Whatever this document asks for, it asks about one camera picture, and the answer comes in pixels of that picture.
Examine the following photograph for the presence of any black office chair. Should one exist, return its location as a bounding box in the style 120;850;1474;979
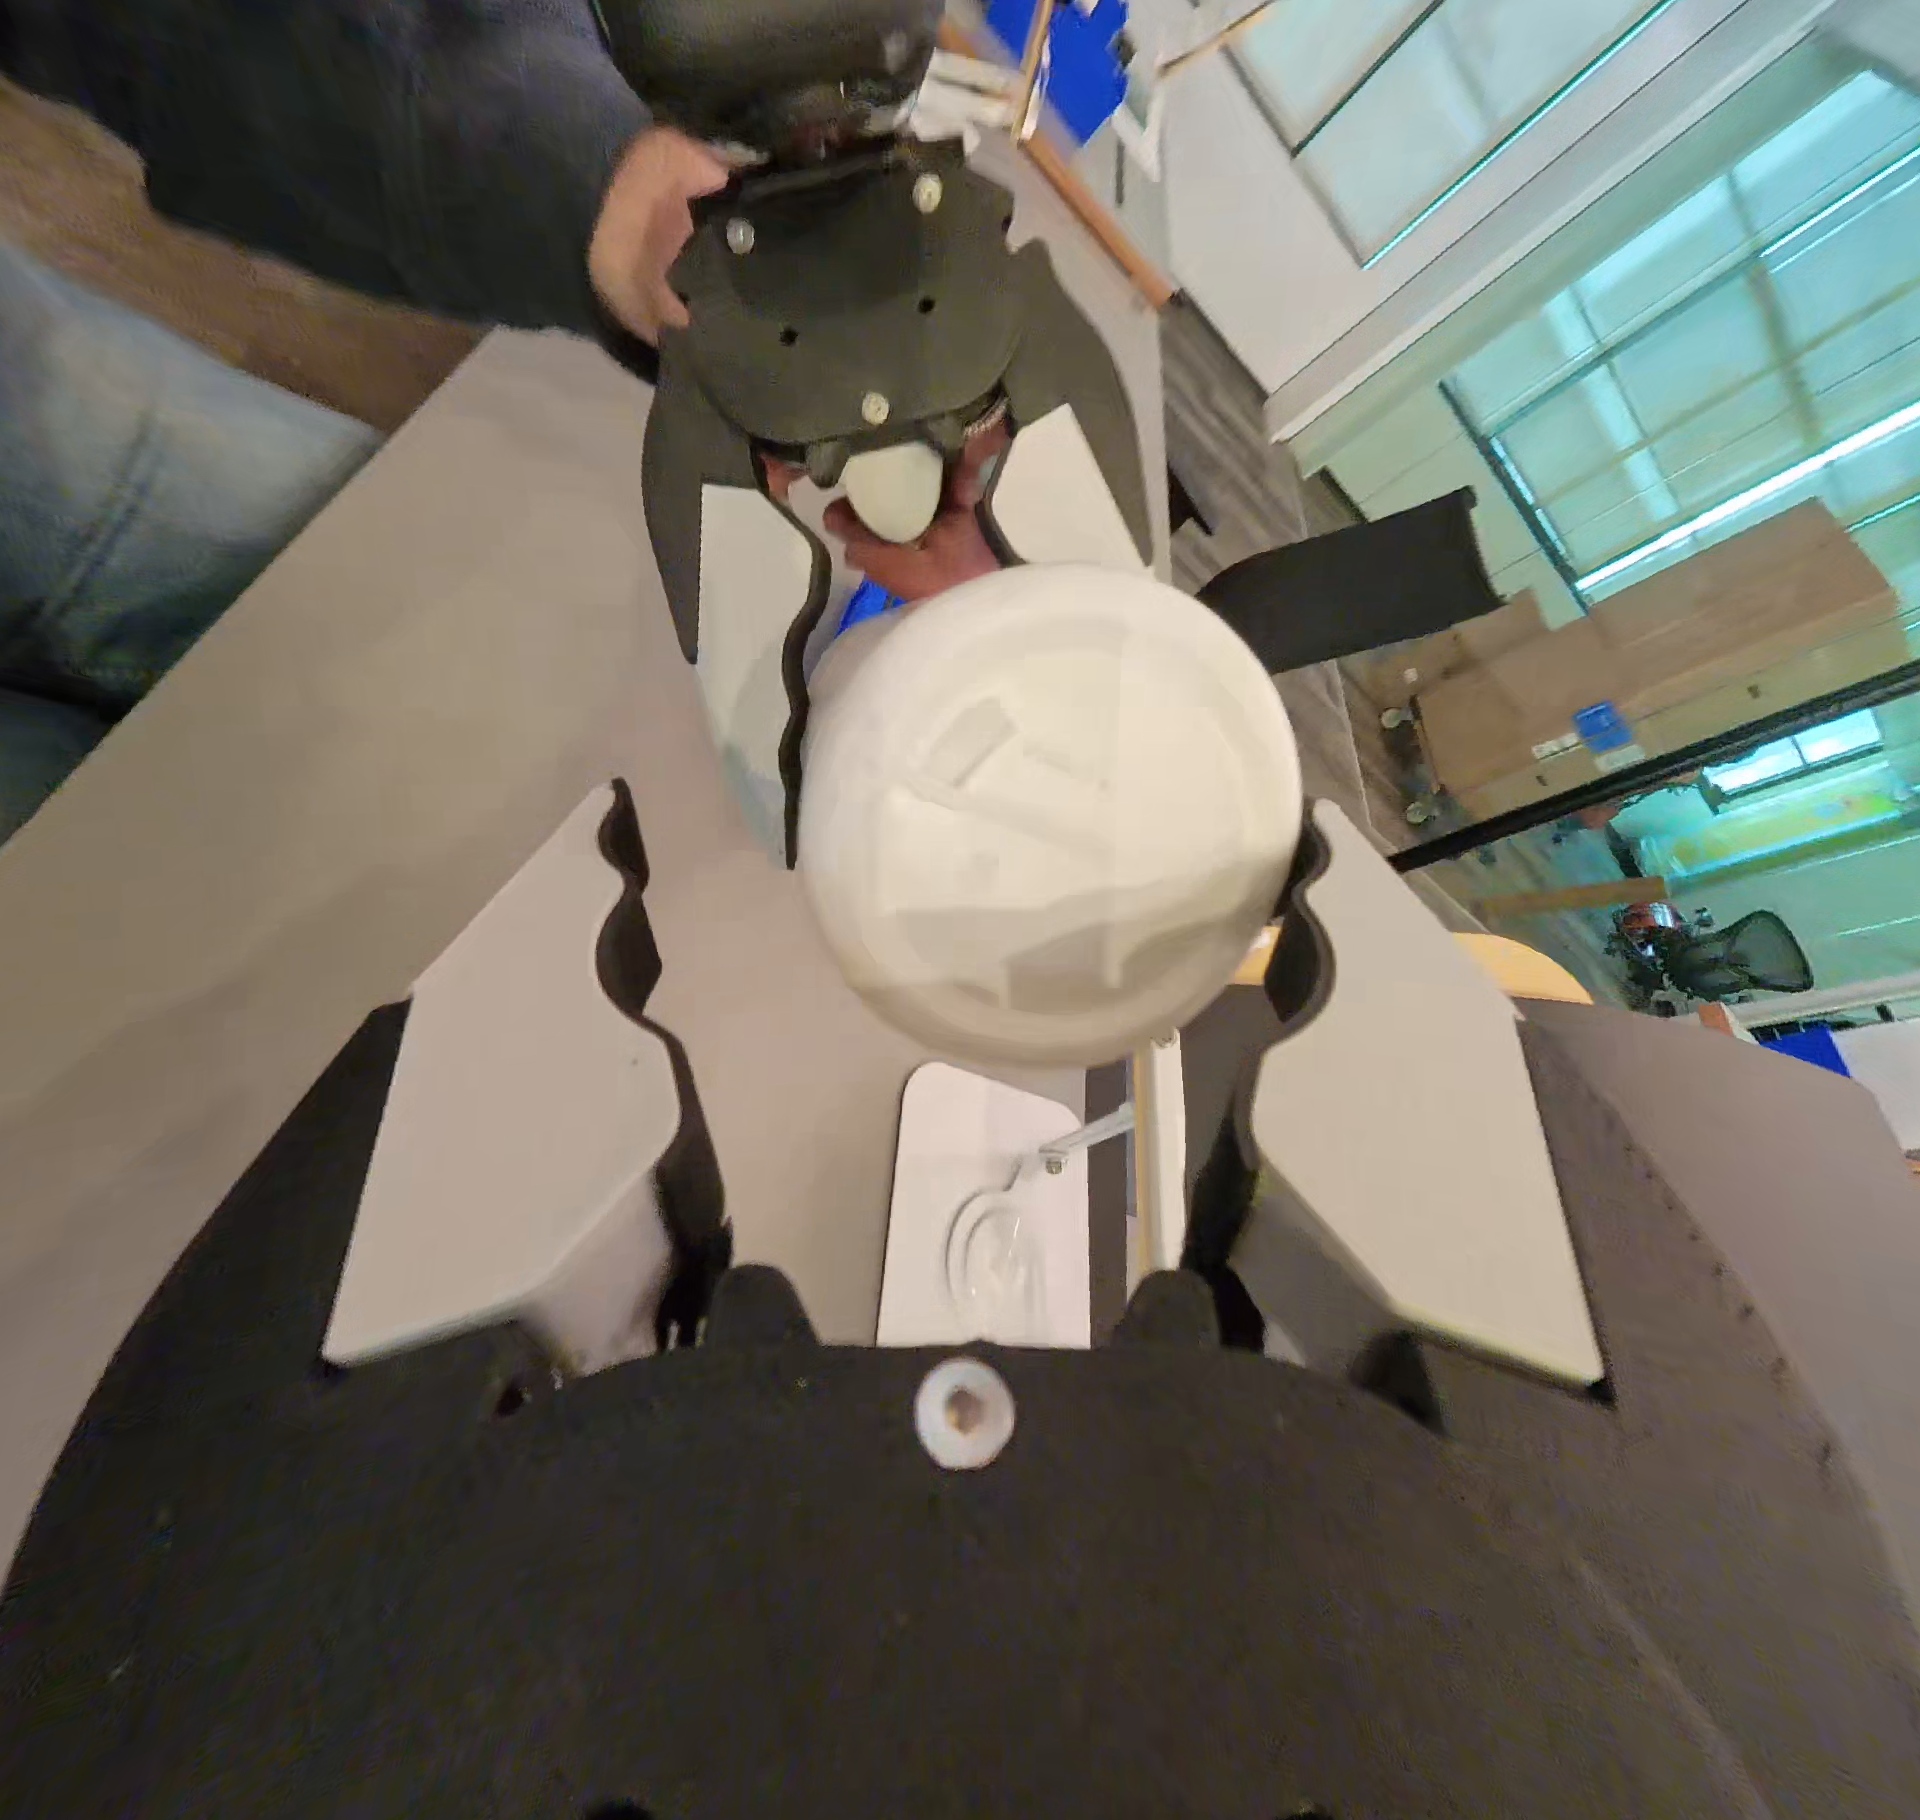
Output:
1614;904;1820;1008

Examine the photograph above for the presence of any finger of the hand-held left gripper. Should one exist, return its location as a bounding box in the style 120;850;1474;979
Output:
693;466;831;867
985;405;1155;574

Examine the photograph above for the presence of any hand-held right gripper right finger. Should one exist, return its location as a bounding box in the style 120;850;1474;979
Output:
1177;801;1610;1397

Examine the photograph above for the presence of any person's left forearm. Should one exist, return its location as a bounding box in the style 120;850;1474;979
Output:
0;0;663;340

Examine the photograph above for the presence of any brown cardboard box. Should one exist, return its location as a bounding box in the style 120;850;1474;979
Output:
1405;492;1920;819

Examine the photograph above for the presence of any long wooden table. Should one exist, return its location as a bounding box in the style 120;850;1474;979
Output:
942;0;1190;312

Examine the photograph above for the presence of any person's left hand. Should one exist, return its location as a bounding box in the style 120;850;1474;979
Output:
587;130;739;352

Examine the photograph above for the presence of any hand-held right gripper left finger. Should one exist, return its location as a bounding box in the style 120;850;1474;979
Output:
323;780;739;1376

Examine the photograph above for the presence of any black pillar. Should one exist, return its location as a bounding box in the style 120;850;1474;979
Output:
1192;481;1504;678

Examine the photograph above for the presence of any white bottle with black cap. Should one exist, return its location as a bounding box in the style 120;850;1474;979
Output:
792;562;1310;1076

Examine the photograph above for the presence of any person's dark clothing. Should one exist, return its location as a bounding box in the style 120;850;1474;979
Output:
0;223;397;838

